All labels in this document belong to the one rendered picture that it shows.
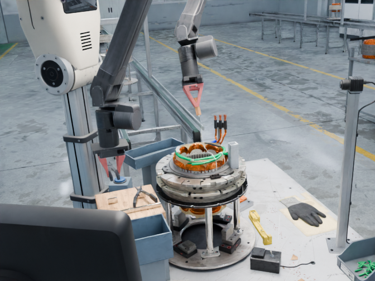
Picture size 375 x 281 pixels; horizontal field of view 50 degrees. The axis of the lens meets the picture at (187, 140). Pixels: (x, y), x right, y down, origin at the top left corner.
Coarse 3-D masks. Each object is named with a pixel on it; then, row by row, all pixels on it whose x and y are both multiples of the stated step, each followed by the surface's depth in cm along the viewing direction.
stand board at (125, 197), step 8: (112, 192) 134; (120, 192) 134; (128, 192) 133; (136, 192) 133; (152, 192) 132; (96, 200) 130; (104, 200) 129; (120, 200) 129; (128, 200) 128; (144, 200) 128; (152, 200) 127; (104, 208) 125; (112, 208) 124; (120, 208) 124; (128, 208) 124; (160, 208) 123; (136, 216) 119; (144, 216) 119
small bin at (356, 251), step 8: (360, 240) 136; (368, 240) 137; (352, 248) 136; (360, 248) 137; (368, 248) 138; (336, 256) 135; (344, 256) 137; (352, 256) 138; (360, 256) 139; (368, 256) 139; (344, 264) 131; (352, 264) 136; (352, 272) 128; (360, 272) 132; (352, 280) 129; (360, 280) 125; (368, 280) 125
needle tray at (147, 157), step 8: (152, 144) 175; (160, 144) 177; (168, 144) 180; (176, 144) 178; (184, 144) 172; (128, 152) 169; (136, 152) 171; (144, 152) 173; (152, 152) 176; (160, 152) 165; (168, 152) 168; (128, 160) 164; (136, 160) 159; (144, 160) 162; (152, 160) 164; (136, 168) 160; (144, 168) 171; (152, 168) 167; (144, 176) 173; (152, 176) 168; (144, 184) 175; (152, 184) 169; (160, 200) 174
